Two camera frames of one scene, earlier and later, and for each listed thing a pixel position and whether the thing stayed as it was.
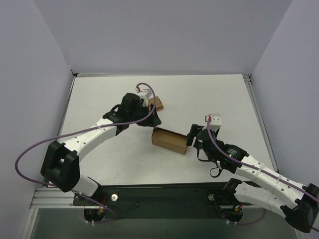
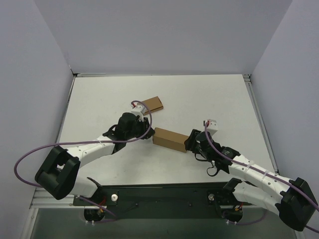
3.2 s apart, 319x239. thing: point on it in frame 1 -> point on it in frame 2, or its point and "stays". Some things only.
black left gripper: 150,118 -> 145,128
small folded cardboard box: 159,105 stays
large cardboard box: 169,140 stays
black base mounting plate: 184,201 stays
